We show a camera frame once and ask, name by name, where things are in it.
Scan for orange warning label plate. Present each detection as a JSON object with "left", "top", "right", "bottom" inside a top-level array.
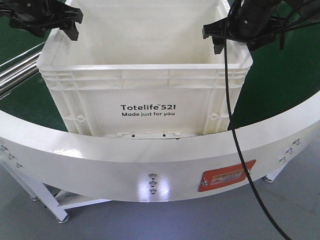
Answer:
[{"left": 198, "top": 163, "right": 247, "bottom": 193}]

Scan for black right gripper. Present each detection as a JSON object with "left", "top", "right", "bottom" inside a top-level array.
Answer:
[{"left": 202, "top": 0, "right": 284, "bottom": 55}]

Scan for white plastic tote box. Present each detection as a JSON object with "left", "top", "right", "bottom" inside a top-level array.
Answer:
[{"left": 37, "top": 0, "right": 253, "bottom": 139}]

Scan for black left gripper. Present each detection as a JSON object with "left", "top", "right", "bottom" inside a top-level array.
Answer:
[{"left": 0, "top": 0, "right": 83, "bottom": 41}]

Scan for black cable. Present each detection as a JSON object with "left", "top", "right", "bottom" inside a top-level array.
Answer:
[{"left": 223, "top": 0, "right": 292, "bottom": 240}]

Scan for white curved conveyor rim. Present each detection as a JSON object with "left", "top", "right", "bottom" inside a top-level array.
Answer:
[{"left": 0, "top": 93, "right": 320, "bottom": 202}]

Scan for white conveyor support frame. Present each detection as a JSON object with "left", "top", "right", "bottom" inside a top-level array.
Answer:
[{"left": 0, "top": 158, "right": 108, "bottom": 224}]

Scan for steel roller bars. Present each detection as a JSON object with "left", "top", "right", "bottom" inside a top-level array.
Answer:
[{"left": 0, "top": 42, "right": 45, "bottom": 99}]

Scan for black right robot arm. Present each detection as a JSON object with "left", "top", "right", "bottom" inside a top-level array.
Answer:
[{"left": 202, "top": 0, "right": 320, "bottom": 54}]

